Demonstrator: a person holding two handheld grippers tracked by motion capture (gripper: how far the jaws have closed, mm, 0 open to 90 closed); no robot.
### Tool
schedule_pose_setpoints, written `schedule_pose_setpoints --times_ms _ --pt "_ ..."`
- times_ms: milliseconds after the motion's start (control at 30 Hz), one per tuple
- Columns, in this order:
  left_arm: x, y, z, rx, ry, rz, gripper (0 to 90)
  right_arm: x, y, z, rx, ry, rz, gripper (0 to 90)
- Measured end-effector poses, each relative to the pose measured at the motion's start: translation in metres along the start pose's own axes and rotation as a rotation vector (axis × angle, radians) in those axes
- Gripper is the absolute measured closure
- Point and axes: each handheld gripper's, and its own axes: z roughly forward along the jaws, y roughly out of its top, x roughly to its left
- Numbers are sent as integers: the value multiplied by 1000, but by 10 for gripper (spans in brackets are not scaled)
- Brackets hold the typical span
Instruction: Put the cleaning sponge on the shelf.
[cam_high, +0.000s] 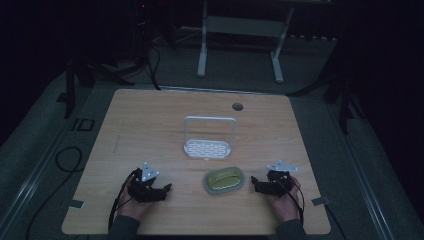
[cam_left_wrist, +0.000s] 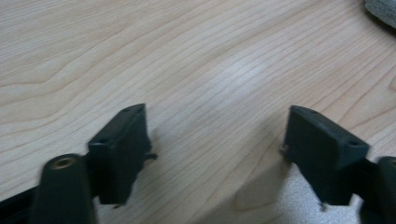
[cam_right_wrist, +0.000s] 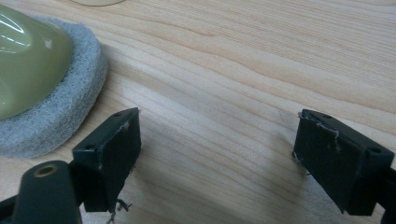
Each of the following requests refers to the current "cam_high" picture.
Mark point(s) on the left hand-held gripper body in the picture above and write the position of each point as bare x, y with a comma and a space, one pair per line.
144, 186

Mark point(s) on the green and grey soap dish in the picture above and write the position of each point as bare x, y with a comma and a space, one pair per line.
224, 181

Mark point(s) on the white metal desk frame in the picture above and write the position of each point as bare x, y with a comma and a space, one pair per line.
243, 26

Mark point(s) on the black tripod stand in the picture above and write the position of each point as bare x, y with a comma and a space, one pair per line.
85, 75
343, 100

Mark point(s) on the person's right hand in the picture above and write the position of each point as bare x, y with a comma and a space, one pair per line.
285, 205

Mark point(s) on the person's left hand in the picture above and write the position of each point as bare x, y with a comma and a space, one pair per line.
131, 208

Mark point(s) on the grey tape piece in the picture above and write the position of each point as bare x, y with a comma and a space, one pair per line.
320, 201
76, 204

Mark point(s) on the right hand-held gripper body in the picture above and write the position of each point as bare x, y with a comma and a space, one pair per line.
278, 183

